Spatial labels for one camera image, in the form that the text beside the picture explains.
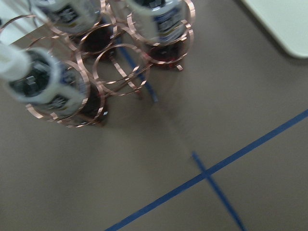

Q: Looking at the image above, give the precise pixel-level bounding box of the dark tea bottle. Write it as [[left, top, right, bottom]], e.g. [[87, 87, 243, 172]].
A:
[[0, 44, 108, 127], [126, 0, 194, 71], [30, 0, 113, 56]]

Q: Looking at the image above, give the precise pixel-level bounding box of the cream bear tray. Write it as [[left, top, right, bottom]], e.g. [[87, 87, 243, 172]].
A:
[[242, 0, 308, 59]]

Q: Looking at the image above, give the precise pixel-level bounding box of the copper wire bottle rack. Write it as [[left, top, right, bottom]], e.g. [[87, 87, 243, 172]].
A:
[[0, 0, 196, 128]]

